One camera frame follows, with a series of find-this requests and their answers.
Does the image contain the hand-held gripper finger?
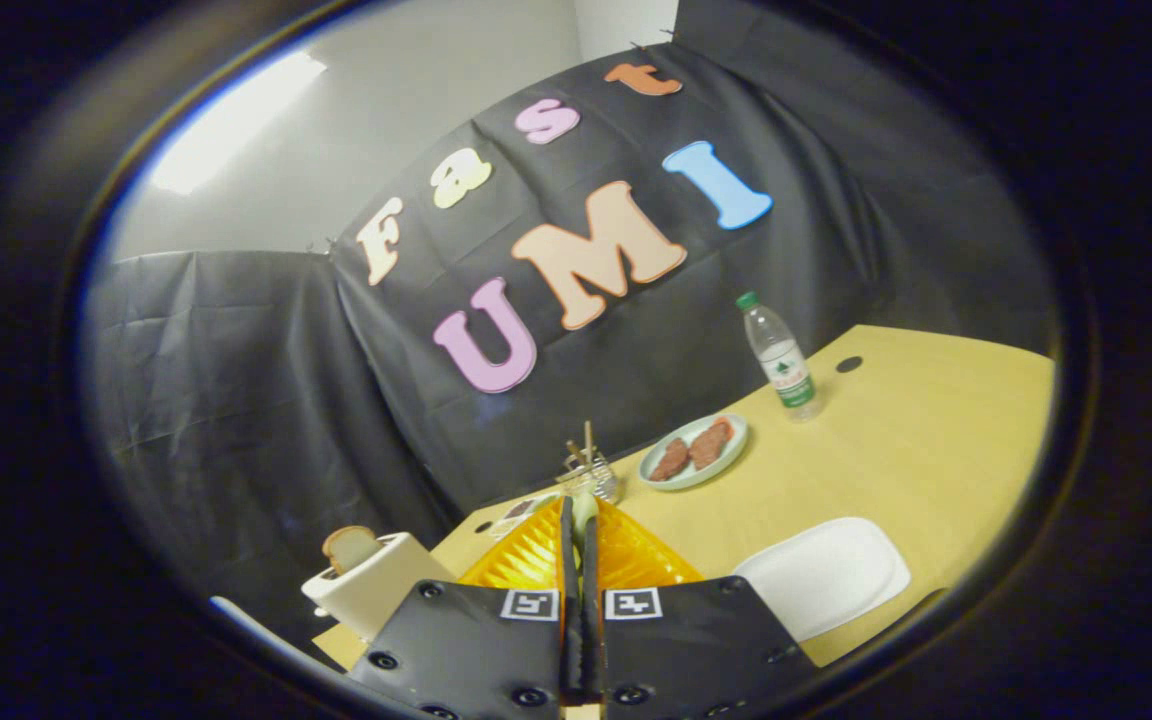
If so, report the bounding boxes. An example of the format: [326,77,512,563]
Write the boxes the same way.
[581,495,822,720]
[348,495,587,720]

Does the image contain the white divided condiment dish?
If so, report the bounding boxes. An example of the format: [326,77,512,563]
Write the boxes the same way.
[489,492,562,538]

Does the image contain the metal mesh utensil holder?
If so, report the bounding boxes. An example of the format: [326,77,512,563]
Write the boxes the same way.
[556,455,622,504]

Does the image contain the brown meat patty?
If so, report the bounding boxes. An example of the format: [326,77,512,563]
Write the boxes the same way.
[688,418,735,471]
[648,438,692,482]

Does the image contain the white toaster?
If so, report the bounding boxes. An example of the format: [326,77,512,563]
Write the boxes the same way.
[301,532,457,643]

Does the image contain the pale green plate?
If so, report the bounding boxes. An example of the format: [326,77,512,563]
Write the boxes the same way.
[638,413,749,491]

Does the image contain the white rounded square plate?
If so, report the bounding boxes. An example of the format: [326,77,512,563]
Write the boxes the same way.
[731,517,912,643]

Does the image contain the toasted bread slice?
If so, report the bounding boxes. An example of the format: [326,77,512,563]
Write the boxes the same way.
[322,525,382,576]

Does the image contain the clear plastic water bottle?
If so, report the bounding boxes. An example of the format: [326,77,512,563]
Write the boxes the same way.
[735,291,824,423]

